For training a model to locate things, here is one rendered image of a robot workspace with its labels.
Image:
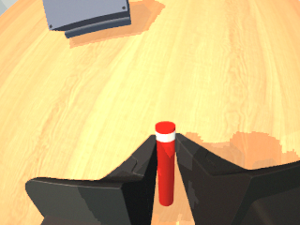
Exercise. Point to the grey square panel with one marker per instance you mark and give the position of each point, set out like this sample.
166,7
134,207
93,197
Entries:
78,17

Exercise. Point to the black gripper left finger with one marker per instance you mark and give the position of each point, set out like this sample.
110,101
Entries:
123,197

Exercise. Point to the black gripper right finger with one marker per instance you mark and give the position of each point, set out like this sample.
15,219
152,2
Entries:
220,192

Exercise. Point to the red peg with white band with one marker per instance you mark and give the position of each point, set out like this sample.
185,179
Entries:
165,133

